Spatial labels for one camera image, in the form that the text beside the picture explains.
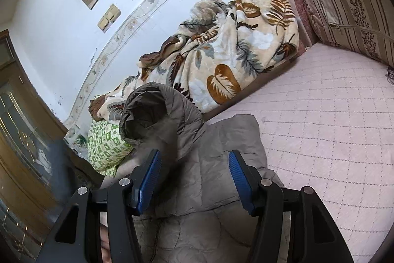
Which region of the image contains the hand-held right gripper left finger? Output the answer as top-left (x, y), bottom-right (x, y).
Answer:
top-left (36, 149), bottom-right (162, 263)

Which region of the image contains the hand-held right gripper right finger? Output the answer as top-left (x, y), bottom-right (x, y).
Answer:
top-left (228, 150), bottom-right (354, 263)

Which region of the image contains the grey puffer jacket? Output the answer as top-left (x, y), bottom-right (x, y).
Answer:
top-left (100, 82), bottom-right (285, 263)

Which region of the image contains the green checkered pillow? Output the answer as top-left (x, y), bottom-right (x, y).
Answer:
top-left (87, 120), bottom-right (136, 179)

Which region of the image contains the pink quilted bed sheet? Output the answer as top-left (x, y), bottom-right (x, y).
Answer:
top-left (203, 43), bottom-right (394, 263)

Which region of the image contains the leaf print fleece blanket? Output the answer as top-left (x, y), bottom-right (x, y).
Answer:
top-left (89, 0), bottom-right (300, 123)

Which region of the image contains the striped floral cushion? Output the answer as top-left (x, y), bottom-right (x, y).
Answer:
top-left (295, 0), bottom-right (394, 66)

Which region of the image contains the beige wall switch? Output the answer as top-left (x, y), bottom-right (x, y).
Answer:
top-left (106, 3), bottom-right (122, 24)
top-left (97, 17), bottom-right (111, 33)

